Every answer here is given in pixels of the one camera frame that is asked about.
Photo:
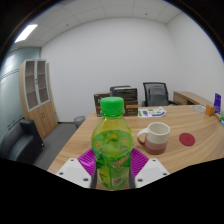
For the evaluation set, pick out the purple standing card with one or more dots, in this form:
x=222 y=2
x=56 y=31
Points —
x=217 y=102

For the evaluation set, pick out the small blue packet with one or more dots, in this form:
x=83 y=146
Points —
x=222 y=122

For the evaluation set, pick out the black leather armchair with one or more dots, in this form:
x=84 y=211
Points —
x=20 y=143

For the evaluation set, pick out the black box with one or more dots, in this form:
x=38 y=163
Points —
x=126 y=93

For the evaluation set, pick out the white and brown mug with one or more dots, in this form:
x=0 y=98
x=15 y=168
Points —
x=156 y=138

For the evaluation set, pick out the dark brown cardboard box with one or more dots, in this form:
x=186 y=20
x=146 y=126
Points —
x=97 y=103

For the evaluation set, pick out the wooden side desk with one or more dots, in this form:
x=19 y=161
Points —
x=188 y=98

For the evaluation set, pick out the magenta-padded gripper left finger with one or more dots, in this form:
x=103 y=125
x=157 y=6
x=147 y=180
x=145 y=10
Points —
x=75 y=171

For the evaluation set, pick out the flat round red coaster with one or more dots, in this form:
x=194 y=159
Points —
x=187 y=139

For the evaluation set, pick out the wooden shelf cabinet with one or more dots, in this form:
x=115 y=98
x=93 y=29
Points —
x=41 y=116

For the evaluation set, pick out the grey waste bin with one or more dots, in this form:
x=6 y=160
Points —
x=79 y=121

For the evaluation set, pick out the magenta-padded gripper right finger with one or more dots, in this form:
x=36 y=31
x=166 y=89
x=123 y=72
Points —
x=150 y=171

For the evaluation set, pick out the black mesh office chair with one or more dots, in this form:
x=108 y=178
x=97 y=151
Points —
x=156 y=95

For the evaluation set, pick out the round printed white mat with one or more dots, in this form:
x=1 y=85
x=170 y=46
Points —
x=199 y=108

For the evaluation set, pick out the green drink bottle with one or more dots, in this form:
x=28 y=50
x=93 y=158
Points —
x=112 y=150

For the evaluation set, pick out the rectangular ceiling light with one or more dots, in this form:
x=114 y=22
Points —
x=26 y=33

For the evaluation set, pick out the small wooden box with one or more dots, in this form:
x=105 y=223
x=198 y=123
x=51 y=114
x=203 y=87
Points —
x=210 y=110

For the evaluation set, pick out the printed paper sheet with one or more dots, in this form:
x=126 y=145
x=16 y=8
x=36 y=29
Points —
x=151 y=112

